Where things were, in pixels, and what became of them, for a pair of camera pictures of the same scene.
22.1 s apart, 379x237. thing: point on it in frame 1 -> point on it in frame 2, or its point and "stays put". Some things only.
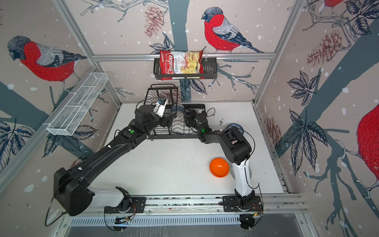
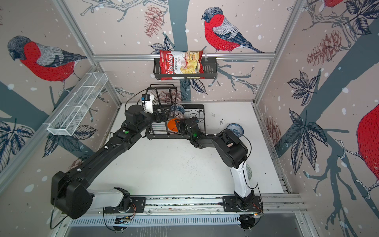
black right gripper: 195,115 -> 180,125
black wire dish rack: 178,128 stays put
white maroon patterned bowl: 180,117 stays put
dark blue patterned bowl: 179,107 stays put
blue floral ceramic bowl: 240,128 stays put
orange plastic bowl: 219,167 -> 171,124
